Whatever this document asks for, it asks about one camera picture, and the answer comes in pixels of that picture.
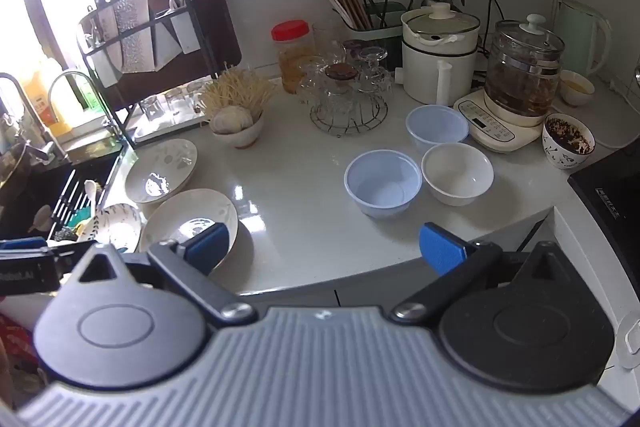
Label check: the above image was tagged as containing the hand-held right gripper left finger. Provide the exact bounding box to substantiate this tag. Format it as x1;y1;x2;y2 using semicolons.
75;222;258;329

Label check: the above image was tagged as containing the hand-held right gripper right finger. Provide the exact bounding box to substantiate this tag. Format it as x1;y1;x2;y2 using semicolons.
389;222;568;327

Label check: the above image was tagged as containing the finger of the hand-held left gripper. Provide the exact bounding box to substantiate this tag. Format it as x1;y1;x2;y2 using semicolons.
0;236;96;260

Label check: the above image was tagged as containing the white leaf pattern plate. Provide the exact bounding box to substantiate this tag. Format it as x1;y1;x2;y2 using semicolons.
124;138;199;205
139;188;240;275

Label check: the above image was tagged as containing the white ceramic bowl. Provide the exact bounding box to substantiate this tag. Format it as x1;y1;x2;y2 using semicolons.
421;142;495;206

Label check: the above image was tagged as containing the blue plastic bowl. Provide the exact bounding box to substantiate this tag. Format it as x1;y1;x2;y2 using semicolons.
344;149;422;219
405;104;470;158

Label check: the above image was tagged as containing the teal sunflower scrubber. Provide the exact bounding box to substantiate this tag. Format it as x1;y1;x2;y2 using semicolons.
70;207;96;238

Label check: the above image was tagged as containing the black sink drying rack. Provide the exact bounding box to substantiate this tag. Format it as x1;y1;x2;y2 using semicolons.
47;167;108;233

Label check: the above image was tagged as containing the white ceramic spoon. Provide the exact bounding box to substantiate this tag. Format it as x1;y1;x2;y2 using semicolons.
82;179;101;220

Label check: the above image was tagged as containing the small leaf pattern dish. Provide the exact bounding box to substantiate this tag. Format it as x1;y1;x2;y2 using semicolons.
75;203;143;253

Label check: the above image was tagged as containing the white bowl with brown foot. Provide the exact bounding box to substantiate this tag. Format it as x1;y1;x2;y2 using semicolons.
210;111;266;150

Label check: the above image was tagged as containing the white drip tray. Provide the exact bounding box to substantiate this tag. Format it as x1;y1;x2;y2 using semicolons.
132;104;211;145

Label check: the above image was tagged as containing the halved onion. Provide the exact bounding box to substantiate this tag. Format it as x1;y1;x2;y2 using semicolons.
209;105;256;135

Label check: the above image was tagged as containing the large steel faucet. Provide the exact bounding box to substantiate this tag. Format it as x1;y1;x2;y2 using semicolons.
0;73;56;158

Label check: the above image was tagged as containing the black dish rack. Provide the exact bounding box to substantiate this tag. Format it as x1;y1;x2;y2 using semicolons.
77;0;211;150

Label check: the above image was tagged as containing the yellow detergent bottle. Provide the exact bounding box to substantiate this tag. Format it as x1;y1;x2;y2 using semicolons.
22;67;71;138

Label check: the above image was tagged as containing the patterned bowl with dark food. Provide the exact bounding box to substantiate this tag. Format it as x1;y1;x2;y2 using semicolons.
542;113;597;170

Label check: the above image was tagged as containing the green detergent bottle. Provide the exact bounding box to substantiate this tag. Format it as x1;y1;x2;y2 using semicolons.
75;74;108;112

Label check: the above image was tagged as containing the slim gooseneck faucet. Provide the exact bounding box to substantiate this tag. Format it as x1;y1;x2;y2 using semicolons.
47;69;108;128

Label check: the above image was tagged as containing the black induction cooktop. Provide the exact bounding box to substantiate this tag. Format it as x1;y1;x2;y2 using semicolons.
567;147;640;253

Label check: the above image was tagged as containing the white electric pot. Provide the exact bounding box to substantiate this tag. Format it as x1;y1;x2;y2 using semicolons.
395;3;482;106

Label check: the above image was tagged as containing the white utensil caddy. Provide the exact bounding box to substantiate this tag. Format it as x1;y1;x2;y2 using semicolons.
87;7;123;88
170;14;201;55

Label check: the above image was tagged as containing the glass kettle with cream base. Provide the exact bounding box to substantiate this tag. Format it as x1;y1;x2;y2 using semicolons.
453;13;563;154

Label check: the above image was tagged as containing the small bowl with yellow liquid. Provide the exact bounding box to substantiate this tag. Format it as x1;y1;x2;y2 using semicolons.
558;70;596;108

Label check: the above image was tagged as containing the red lid glass jar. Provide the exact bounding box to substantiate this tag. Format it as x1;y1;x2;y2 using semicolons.
271;20;316;95

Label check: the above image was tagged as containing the white adhesive hook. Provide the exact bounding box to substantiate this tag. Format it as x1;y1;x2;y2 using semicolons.
617;312;640;370

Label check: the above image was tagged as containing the dark cutting board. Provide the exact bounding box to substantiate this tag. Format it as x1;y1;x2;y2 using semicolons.
162;0;243;80

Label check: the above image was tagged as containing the textured silver panel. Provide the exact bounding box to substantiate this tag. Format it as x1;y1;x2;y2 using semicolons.
111;0;160;75

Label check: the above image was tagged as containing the green chopstick holder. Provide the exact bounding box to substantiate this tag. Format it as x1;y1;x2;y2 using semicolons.
340;1;408;52

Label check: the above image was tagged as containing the mint green electric kettle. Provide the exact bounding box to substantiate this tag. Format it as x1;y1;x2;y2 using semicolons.
556;0;613;80

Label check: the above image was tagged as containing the wire basket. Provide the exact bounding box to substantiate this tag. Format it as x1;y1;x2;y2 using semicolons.
309;99;390;136

